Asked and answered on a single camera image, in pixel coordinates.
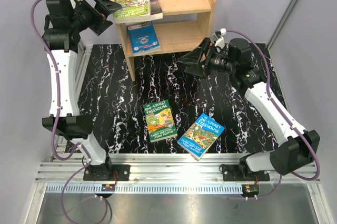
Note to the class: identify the aluminium mounting rail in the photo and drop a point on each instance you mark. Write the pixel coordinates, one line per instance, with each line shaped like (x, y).
(149, 168)

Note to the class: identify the wooden two-tier shelf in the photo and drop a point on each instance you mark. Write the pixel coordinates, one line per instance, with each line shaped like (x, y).
(184, 24)

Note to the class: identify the black marble pattern mat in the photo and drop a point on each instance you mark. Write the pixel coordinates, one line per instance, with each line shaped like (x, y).
(115, 101)

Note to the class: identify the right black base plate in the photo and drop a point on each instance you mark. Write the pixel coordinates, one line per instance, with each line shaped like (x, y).
(232, 173)

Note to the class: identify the dark Tale of Two Cities book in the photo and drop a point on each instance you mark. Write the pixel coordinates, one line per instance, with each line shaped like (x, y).
(156, 10)

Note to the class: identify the blue back-cover book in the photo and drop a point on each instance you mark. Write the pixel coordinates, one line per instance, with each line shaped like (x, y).
(143, 39)

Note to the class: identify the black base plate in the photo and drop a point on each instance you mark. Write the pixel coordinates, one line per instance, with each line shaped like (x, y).
(232, 173)
(107, 173)

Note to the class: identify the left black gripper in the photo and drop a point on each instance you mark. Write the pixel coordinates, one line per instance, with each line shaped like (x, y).
(106, 6)

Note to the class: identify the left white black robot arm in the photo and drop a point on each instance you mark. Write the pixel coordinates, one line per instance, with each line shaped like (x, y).
(62, 28)

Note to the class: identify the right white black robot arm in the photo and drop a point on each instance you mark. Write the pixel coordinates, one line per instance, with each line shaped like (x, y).
(296, 146)

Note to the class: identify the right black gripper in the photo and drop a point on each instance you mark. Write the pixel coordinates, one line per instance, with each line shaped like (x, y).
(194, 57)

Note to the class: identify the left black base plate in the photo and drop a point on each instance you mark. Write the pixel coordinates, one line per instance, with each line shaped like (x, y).
(107, 173)

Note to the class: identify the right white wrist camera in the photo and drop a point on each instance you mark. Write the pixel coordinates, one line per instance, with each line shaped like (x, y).
(218, 38)

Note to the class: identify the dark green 104-Storey Treehouse book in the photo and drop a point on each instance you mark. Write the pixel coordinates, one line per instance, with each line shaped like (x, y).
(159, 120)

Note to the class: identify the white slotted cable duct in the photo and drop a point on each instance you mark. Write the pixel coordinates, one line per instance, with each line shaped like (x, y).
(95, 188)

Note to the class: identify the blue 26-Storey Treehouse book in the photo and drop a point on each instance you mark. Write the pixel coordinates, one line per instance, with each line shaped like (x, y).
(201, 136)

